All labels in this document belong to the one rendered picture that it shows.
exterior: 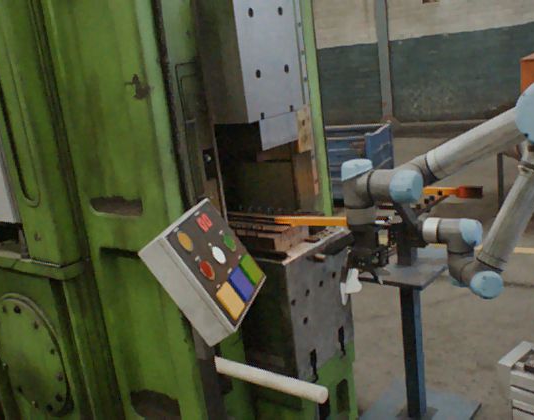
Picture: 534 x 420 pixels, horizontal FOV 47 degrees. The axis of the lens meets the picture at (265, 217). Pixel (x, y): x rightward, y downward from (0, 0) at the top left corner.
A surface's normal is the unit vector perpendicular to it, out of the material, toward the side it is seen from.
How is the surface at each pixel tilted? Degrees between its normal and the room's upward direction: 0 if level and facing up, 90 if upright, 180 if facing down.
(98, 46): 89
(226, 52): 90
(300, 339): 90
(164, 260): 90
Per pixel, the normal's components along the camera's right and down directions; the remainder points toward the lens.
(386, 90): -0.54, 0.29
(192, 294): -0.21, 0.29
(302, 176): 0.79, 0.07
